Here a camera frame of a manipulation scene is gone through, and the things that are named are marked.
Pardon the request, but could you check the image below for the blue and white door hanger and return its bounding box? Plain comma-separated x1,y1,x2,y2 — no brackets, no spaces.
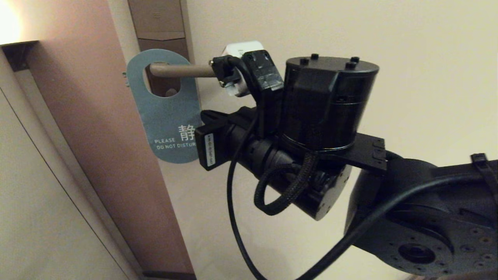
126,49,203,164

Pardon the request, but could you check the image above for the bronze door lock plate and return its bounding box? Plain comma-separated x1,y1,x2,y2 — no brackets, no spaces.
128,0,201,98

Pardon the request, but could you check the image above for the cream door panel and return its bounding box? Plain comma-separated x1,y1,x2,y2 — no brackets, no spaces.
107,0,498,280

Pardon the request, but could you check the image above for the black zip tie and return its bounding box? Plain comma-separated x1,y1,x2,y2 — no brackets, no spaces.
471,153,498,218

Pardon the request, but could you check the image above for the bronze door handle lever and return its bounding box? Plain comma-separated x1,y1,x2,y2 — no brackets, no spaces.
149,63,216,78

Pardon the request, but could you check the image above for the black right camera bracket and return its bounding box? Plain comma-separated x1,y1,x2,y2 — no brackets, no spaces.
210,50,285,137

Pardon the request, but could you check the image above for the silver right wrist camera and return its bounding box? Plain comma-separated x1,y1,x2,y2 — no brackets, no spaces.
221,41,265,98

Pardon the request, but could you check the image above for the black braided right cable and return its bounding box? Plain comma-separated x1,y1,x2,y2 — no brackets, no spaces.
254,152,393,216

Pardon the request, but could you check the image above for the pink-brown door frame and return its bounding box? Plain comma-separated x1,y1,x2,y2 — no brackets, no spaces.
12,0,197,278

